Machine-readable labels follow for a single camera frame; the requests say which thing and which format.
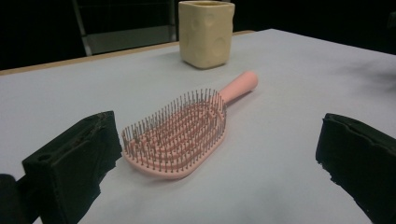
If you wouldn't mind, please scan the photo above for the pale yellow square cup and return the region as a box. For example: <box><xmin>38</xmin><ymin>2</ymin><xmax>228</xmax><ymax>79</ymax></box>
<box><xmin>177</xmin><ymin>0</ymin><xmax>236</xmax><ymax>70</ymax></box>

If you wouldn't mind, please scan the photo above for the pink hairbrush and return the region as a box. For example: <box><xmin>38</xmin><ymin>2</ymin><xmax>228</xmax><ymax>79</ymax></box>
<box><xmin>120</xmin><ymin>70</ymin><xmax>260</xmax><ymax>181</ymax></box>

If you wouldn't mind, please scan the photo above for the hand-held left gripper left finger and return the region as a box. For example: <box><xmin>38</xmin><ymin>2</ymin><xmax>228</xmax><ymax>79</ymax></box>
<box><xmin>21</xmin><ymin>110</ymin><xmax>123</xmax><ymax>224</ymax></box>

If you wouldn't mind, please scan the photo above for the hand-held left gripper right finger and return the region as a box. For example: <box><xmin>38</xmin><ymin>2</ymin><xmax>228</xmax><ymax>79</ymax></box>
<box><xmin>315</xmin><ymin>113</ymin><xmax>396</xmax><ymax>224</ymax></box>

